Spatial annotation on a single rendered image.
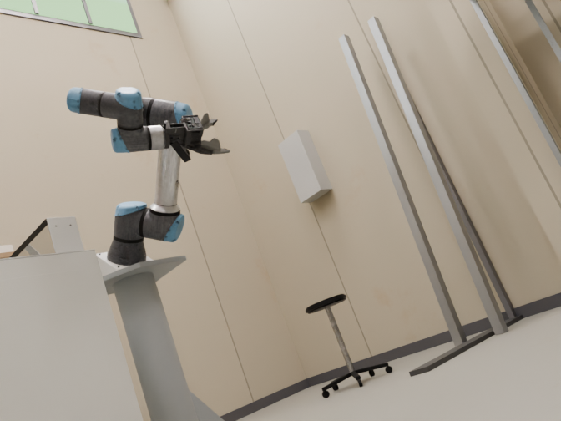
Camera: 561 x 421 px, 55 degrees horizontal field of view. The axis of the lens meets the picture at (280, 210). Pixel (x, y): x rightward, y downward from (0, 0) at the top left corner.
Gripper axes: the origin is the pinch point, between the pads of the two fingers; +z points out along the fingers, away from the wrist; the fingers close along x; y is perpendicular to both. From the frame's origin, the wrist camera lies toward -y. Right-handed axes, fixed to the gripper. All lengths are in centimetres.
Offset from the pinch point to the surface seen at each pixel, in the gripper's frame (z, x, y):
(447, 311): 165, -18, -151
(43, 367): -62, -54, -25
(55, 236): -55, -13, -24
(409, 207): 166, 52, -130
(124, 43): 33, 368, -212
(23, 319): -65, -42, -20
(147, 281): -25, -10, -62
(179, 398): -22, -53, -76
